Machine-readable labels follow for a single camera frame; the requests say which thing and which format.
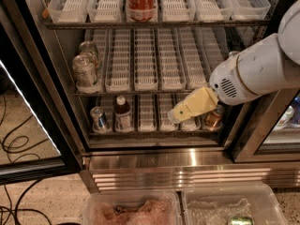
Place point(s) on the taped gripper body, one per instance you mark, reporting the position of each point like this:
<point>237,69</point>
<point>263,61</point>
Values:
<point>227,77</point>

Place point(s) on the silver 7up can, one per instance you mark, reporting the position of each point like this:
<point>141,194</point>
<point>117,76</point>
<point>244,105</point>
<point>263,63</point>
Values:
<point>84,71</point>

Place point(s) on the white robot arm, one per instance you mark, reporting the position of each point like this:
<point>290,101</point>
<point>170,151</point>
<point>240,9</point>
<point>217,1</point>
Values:
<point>267,66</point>

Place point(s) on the copper can bottom shelf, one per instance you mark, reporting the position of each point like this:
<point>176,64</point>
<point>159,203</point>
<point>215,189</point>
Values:
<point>213,119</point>

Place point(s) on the stainless steel fridge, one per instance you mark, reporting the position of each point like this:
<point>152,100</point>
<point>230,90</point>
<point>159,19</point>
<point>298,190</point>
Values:
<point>154,65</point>

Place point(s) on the blue silver can bottom shelf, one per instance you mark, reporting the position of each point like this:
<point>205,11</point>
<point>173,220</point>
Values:
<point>100,123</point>

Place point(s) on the red coca-cola can top shelf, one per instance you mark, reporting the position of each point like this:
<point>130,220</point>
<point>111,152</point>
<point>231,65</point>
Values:
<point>141,10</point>

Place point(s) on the green can in bin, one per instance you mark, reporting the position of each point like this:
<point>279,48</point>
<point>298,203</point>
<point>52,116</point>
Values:
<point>240,221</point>

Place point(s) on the rear silver soda can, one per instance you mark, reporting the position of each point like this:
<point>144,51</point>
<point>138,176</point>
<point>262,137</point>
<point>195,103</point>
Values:
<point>91,50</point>

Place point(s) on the open glass fridge door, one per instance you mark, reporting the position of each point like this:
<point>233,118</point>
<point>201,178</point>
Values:
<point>35,144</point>

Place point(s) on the brown bottle white cap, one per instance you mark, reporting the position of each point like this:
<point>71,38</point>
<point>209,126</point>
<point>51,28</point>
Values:
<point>122,112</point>

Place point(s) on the right clear plastic bin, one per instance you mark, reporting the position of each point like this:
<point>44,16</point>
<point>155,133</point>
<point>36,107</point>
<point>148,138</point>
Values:
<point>215,204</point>

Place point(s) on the clear plastic bin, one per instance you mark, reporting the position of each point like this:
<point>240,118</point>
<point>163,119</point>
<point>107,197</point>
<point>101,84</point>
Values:
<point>215,204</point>
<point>135,207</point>

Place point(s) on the left clear plastic bin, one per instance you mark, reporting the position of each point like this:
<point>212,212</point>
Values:
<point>135,207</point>

